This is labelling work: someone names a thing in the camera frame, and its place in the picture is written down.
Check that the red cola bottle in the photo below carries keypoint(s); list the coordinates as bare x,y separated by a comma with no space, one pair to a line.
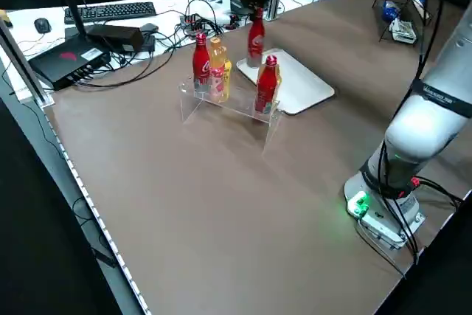
266,90
201,64
255,42

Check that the white rectangular tray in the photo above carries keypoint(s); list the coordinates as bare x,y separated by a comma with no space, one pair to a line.
302,86

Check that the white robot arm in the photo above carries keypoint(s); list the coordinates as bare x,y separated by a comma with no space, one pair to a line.
424,127

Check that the clear acrylic bottle shelf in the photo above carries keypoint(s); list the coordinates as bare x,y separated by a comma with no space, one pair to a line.
236,105

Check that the power strip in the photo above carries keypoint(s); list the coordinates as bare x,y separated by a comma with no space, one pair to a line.
191,23

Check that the orange tea bottle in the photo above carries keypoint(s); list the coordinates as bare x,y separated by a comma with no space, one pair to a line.
279,78
217,71

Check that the yellow drink bottle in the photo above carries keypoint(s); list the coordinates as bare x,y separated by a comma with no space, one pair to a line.
228,79

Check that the black power brick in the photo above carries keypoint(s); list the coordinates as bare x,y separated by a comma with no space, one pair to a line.
118,36

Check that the black keyboard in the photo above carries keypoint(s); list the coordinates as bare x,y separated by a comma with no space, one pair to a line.
110,12

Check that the white green snack packet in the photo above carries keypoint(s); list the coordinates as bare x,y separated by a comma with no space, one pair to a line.
402,30

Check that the black stand pole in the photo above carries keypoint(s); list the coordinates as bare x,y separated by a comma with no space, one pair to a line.
75,12

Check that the black device box red logo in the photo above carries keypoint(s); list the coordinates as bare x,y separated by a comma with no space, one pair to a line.
62,60

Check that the black computer mouse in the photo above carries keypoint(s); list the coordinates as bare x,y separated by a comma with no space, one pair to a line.
42,26

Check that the white desk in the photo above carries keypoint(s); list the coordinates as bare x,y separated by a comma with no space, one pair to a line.
22,42

